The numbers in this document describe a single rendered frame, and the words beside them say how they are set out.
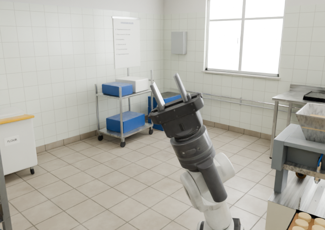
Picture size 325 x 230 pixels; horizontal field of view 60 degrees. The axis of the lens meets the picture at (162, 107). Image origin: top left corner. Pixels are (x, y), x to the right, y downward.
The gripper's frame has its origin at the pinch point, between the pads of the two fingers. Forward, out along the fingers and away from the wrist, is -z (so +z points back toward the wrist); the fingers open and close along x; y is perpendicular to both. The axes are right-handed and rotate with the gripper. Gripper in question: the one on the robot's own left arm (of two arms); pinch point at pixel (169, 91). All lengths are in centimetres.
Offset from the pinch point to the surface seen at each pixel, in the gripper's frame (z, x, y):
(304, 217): 85, 24, -43
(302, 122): 56, 39, -70
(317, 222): 86, 27, -40
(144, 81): 74, -110, -385
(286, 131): 66, 33, -83
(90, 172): 127, -183, -232
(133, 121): 123, -147, -355
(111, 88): 56, -150, -341
